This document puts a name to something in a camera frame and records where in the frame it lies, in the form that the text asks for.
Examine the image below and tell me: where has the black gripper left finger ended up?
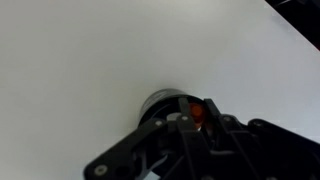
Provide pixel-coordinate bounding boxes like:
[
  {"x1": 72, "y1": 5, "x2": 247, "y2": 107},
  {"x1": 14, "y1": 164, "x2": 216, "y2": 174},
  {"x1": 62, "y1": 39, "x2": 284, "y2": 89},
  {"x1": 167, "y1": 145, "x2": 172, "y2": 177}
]
[{"x1": 82, "y1": 97, "x2": 215, "y2": 180}]

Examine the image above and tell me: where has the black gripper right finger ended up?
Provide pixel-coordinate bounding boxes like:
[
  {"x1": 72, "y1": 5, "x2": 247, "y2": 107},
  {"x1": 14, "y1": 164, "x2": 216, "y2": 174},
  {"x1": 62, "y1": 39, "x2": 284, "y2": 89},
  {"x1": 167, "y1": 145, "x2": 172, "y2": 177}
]
[{"x1": 202, "y1": 97, "x2": 320, "y2": 180}]

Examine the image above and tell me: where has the red marker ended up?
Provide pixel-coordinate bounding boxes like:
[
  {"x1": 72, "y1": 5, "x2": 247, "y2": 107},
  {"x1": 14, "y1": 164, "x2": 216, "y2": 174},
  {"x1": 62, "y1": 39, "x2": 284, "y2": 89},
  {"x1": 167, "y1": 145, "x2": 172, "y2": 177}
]
[{"x1": 187, "y1": 102, "x2": 206, "y2": 130}]

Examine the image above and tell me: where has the black mug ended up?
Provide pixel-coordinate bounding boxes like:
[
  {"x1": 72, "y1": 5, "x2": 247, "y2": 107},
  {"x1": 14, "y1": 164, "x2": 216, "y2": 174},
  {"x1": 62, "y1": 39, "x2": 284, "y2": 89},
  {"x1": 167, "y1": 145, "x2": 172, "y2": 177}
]
[{"x1": 137, "y1": 87, "x2": 215, "y2": 135}]

